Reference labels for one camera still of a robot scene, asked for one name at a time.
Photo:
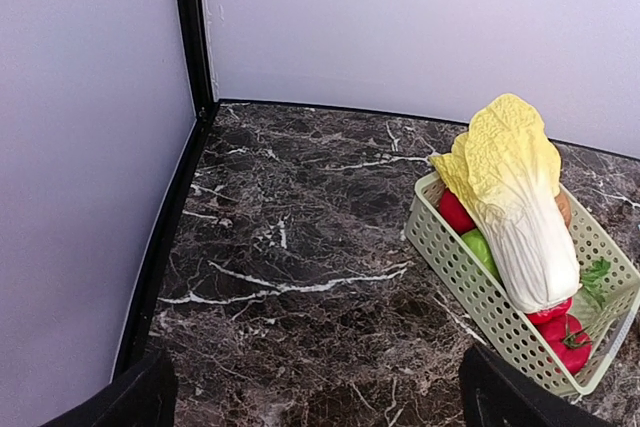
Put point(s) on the red tomato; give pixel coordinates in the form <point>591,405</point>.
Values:
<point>568,340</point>

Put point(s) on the pale green plastic basket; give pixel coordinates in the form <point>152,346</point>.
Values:
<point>514,337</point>

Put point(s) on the yellow napa cabbage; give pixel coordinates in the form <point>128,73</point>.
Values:
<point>506,173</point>

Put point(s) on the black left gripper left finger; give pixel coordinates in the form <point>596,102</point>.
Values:
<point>145,395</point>

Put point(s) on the black frame post left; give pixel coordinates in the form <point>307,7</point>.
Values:
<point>195,45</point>

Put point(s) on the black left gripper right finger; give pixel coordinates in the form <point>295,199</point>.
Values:
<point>495,394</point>

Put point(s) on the red bell pepper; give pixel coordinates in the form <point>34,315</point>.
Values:
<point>545,316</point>

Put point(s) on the brown potato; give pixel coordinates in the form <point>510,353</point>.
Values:
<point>564,207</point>

